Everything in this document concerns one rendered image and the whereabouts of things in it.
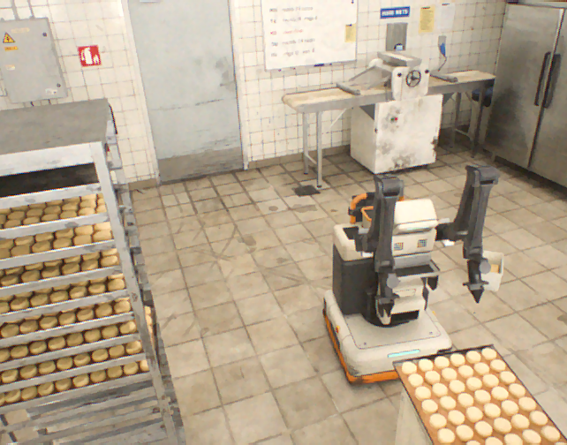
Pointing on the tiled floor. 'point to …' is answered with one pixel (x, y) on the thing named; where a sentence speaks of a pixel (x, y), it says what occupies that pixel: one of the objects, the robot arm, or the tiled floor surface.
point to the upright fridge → (539, 91)
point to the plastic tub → (494, 270)
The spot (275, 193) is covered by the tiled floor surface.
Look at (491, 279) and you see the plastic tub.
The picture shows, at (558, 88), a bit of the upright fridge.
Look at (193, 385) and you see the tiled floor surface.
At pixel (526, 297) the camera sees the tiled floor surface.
